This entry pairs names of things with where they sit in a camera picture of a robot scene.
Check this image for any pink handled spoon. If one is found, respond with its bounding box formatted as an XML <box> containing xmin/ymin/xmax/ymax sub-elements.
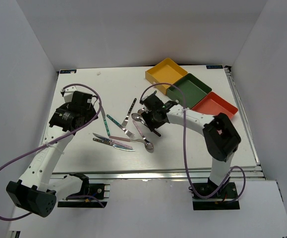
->
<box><xmin>132</xmin><ymin>120</ymin><xmax>154</xmax><ymax>153</ymax></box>

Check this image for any green handled fork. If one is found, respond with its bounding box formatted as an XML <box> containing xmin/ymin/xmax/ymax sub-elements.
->
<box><xmin>107</xmin><ymin>115</ymin><xmax>135</xmax><ymax>139</ymax></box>

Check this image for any dark handled fork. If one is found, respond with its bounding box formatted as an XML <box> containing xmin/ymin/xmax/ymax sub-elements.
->
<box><xmin>121</xmin><ymin>98</ymin><xmax>137</xmax><ymax>128</ymax></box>

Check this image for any dark handled spoon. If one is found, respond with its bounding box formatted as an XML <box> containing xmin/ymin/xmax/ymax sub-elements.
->
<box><xmin>137</xmin><ymin>109</ymin><xmax>145</xmax><ymax>115</ymax></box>

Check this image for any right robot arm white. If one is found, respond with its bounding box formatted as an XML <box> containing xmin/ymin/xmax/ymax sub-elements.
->
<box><xmin>140</xmin><ymin>92</ymin><xmax>241</xmax><ymax>198</ymax></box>

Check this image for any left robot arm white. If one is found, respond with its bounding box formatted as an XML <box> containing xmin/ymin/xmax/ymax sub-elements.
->
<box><xmin>6</xmin><ymin>91</ymin><xmax>97</xmax><ymax>217</ymax></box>

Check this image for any yellow container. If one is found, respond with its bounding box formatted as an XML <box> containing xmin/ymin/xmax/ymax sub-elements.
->
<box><xmin>145</xmin><ymin>58</ymin><xmax>188</xmax><ymax>84</ymax></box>

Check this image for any left blue table label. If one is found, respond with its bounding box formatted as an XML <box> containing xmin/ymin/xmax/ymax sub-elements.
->
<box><xmin>59</xmin><ymin>69</ymin><xmax>77</xmax><ymax>74</ymax></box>

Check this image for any blue table label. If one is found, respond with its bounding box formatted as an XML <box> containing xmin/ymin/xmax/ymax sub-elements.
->
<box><xmin>206</xmin><ymin>65</ymin><xmax>224</xmax><ymax>69</ymax></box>
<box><xmin>59</xmin><ymin>69</ymin><xmax>77</xmax><ymax>74</ymax></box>

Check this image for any green container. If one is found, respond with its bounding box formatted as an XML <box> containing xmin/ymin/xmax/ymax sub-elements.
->
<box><xmin>166</xmin><ymin>73</ymin><xmax>212</xmax><ymax>109</ymax></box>

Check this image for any orange container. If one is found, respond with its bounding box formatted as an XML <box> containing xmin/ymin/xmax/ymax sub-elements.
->
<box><xmin>192</xmin><ymin>92</ymin><xmax>238</xmax><ymax>119</ymax></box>

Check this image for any right blue table label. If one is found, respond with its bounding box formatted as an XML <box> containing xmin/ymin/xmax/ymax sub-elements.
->
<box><xmin>206</xmin><ymin>65</ymin><xmax>224</xmax><ymax>69</ymax></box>

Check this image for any pink handled fork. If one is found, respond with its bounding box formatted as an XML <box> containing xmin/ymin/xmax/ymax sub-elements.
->
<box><xmin>109</xmin><ymin>136</ymin><xmax>146</xmax><ymax>144</ymax></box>

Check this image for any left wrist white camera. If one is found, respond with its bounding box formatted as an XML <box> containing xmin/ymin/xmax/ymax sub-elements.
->
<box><xmin>60</xmin><ymin>86</ymin><xmax>77</xmax><ymax>103</ymax></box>

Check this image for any green handled knife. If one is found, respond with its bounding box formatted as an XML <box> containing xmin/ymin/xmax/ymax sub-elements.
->
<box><xmin>101</xmin><ymin>108</ymin><xmax>111</xmax><ymax>137</ymax></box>

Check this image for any pink handled knife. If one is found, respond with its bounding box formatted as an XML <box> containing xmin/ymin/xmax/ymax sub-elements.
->
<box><xmin>93</xmin><ymin>133</ymin><xmax>133</xmax><ymax>151</ymax></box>

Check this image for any dark handled knife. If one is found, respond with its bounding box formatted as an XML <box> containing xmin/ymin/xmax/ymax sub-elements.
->
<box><xmin>93</xmin><ymin>138</ymin><xmax>135</xmax><ymax>152</ymax></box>

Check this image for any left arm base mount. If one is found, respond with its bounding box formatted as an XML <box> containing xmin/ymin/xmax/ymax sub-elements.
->
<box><xmin>48</xmin><ymin>173</ymin><xmax>110</xmax><ymax>208</ymax></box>

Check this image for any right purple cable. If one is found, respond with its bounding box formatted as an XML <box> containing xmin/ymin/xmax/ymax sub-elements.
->
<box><xmin>141</xmin><ymin>82</ymin><xmax>246</xmax><ymax>200</ymax></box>

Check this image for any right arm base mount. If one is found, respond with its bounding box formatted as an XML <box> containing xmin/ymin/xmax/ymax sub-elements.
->
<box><xmin>188</xmin><ymin>182</ymin><xmax>240</xmax><ymax>211</ymax></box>

